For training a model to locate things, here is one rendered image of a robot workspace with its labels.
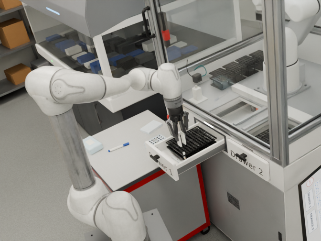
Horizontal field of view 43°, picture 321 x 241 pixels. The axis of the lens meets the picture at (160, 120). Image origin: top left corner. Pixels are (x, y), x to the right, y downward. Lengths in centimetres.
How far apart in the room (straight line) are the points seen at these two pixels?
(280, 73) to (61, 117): 87
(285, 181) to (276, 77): 53
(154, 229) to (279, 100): 81
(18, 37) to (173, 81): 395
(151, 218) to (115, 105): 109
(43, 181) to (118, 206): 224
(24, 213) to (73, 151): 198
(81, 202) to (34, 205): 186
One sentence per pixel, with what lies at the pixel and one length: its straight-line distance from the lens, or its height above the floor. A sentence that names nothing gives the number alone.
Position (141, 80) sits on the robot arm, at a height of 135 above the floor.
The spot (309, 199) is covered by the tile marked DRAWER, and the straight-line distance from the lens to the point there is 169.
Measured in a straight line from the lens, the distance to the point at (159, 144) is 228.
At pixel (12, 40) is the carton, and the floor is 72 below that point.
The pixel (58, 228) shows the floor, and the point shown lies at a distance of 334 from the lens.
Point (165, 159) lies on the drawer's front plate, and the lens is 209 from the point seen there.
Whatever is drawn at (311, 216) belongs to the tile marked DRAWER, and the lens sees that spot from 162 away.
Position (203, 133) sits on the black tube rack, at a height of 90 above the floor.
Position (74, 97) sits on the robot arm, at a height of 155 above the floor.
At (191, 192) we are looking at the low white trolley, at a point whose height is 44.
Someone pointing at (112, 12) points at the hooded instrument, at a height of 147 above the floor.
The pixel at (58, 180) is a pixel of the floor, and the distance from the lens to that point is 381.
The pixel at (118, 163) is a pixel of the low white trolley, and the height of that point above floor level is 76.
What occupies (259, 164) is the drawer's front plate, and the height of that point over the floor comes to 90.
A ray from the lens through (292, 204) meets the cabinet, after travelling 212.
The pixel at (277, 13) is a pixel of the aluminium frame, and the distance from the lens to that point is 157.
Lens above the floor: 216
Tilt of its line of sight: 31 degrees down
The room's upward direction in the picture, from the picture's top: 12 degrees counter-clockwise
